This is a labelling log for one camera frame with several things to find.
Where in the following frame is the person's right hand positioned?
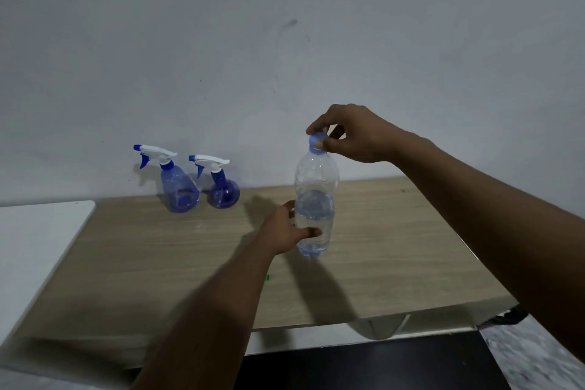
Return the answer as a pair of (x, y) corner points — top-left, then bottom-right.
(305, 104), (414, 165)

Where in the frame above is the person's left hand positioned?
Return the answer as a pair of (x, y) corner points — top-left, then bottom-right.
(258, 200), (323, 256)

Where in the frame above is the blue bottle cap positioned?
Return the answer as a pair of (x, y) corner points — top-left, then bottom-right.
(308, 129), (330, 153)

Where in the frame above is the clear plastic water bottle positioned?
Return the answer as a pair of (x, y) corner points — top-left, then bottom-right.
(294, 147), (341, 258)

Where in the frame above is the white blue trigger spray head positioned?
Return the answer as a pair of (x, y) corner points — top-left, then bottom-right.
(133, 144), (178, 170)
(188, 154), (231, 179)

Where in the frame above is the person's left forearm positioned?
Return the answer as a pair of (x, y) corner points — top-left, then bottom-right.
(132, 238), (284, 390)

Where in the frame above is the person's right forearm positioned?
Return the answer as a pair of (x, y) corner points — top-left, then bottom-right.
(392, 133), (585, 363)

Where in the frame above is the wooden table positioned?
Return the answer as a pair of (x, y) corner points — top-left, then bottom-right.
(11, 176), (520, 370)

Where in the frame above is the black wooden board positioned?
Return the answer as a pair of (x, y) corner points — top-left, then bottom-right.
(233, 330), (511, 390)

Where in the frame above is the black trash bin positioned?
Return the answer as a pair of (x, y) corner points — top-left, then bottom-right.
(477, 305), (530, 327)

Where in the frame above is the white side table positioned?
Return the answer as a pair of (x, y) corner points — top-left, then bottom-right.
(0, 200), (97, 349)

